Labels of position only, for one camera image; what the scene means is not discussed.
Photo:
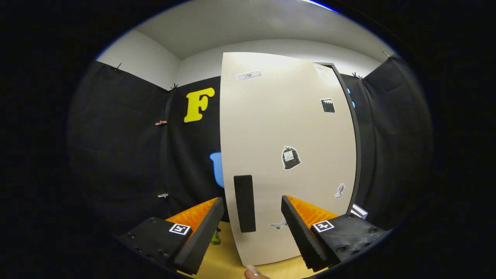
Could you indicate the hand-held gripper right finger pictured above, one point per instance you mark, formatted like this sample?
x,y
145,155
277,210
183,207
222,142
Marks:
x,y
300,236

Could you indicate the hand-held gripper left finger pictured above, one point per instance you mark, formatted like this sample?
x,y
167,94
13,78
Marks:
x,y
201,240

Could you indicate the dark grey shoe cabinet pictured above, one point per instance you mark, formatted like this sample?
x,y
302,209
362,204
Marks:
x,y
359,155

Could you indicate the green label drink bottle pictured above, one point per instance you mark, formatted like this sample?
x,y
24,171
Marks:
x,y
215,239

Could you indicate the black backdrop cloth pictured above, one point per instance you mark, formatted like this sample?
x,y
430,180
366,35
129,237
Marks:
x,y
116,155

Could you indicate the black cloth clip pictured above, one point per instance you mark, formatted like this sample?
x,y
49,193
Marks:
x,y
356,76
386,54
174,87
117,67

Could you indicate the long ceiling light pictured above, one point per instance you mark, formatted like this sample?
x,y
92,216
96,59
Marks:
x,y
321,5

